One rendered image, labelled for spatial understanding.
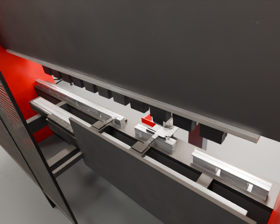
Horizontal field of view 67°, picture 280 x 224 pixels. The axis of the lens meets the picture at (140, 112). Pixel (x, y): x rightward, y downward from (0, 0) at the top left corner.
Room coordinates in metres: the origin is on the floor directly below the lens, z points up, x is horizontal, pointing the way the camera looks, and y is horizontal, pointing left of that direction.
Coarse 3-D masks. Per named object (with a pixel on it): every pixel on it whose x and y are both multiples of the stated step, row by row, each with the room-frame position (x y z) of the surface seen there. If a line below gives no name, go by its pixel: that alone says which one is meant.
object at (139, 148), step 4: (152, 136) 1.24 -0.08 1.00; (156, 136) 1.23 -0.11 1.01; (148, 140) 1.20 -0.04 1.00; (152, 140) 1.19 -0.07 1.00; (136, 144) 1.14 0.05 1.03; (140, 144) 1.13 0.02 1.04; (144, 144) 1.13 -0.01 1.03; (148, 144) 1.16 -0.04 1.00; (132, 148) 1.11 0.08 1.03; (136, 148) 1.10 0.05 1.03; (140, 148) 1.09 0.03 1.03; (144, 148) 1.09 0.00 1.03; (148, 148) 1.09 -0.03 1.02; (136, 152) 1.07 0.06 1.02; (140, 152) 1.06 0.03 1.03; (144, 152) 1.06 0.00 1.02; (148, 152) 1.09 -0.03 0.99; (144, 156) 1.05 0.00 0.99
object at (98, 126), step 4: (116, 116) 1.57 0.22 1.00; (108, 120) 1.52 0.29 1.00; (92, 124) 1.45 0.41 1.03; (96, 124) 1.44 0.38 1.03; (100, 124) 1.43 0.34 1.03; (104, 124) 1.43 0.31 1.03; (92, 128) 1.41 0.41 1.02; (96, 128) 1.40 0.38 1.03; (100, 128) 1.39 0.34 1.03; (104, 128) 1.40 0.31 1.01; (100, 132) 1.37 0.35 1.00
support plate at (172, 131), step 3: (171, 117) 1.46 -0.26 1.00; (168, 120) 1.42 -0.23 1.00; (165, 123) 1.39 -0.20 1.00; (168, 123) 1.38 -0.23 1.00; (156, 126) 1.36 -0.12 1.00; (159, 126) 1.36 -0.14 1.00; (174, 126) 1.33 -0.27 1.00; (156, 129) 1.32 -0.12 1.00; (171, 129) 1.30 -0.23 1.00; (174, 129) 1.30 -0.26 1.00; (177, 129) 1.30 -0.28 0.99; (168, 132) 1.27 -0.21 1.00; (171, 132) 1.26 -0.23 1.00; (174, 132) 1.27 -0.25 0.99; (168, 135) 1.24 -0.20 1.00; (171, 135) 1.23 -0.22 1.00
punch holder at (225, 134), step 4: (200, 124) 0.99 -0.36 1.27; (200, 128) 0.99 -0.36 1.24; (204, 128) 0.97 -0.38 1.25; (208, 128) 0.96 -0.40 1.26; (212, 128) 0.94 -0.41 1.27; (200, 132) 0.99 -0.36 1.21; (204, 132) 0.97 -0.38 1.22; (208, 132) 0.96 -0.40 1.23; (212, 132) 0.94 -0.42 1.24; (216, 132) 0.92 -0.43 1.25; (220, 132) 0.91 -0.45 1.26; (224, 132) 0.91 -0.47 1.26; (204, 136) 0.97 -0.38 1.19; (208, 136) 0.95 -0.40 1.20; (212, 136) 0.94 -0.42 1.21; (216, 136) 0.92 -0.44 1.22; (220, 136) 0.90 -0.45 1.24; (224, 136) 0.93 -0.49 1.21; (212, 140) 0.93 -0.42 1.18; (216, 140) 0.92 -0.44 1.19; (220, 140) 0.90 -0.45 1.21; (220, 144) 0.90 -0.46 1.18
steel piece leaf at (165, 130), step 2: (166, 124) 1.35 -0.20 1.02; (164, 126) 1.35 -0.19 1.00; (166, 126) 1.34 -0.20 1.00; (168, 126) 1.34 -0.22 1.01; (160, 128) 1.33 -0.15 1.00; (162, 128) 1.32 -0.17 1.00; (164, 128) 1.32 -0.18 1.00; (166, 128) 1.32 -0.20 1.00; (168, 128) 1.31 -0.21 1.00; (158, 130) 1.31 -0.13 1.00; (160, 130) 1.30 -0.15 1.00; (162, 130) 1.30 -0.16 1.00; (164, 130) 1.30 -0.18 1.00; (166, 130) 1.29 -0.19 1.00; (168, 130) 1.29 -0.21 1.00; (160, 132) 1.28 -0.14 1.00; (162, 132) 1.27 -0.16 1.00; (164, 132) 1.27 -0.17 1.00; (166, 132) 1.27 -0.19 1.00; (164, 134) 1.25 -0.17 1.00; (166, 134) 1.25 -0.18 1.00
